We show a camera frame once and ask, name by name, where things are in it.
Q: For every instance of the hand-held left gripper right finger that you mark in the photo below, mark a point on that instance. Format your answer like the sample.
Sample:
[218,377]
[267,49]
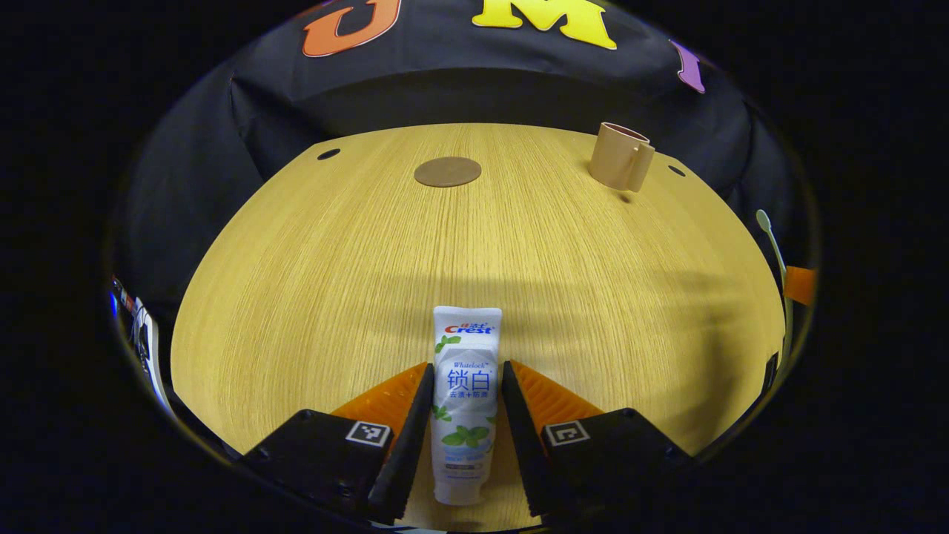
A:
[523,445]

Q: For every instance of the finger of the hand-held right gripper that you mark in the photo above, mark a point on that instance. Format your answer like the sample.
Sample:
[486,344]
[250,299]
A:
[801,285]

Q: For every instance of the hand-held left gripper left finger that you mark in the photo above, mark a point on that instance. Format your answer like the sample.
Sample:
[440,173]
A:
[408,445]

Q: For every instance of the pale green toothbrush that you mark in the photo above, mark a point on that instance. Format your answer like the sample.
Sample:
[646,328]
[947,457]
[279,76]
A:
[775,245]

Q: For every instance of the white toothpaste tube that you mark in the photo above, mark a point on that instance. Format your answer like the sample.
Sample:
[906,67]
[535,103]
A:
[467,400]

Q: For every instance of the beige cup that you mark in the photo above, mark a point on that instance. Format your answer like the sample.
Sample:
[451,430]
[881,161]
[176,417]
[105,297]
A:
[614,159]

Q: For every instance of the round brown coaster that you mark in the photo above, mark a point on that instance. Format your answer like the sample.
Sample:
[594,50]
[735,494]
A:
[447,171]

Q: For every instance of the wooden desktop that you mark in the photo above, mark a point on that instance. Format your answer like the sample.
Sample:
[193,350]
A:
[334,297]

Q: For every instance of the lit computer monitor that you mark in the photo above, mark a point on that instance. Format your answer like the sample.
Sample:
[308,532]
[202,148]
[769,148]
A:
[146,337]

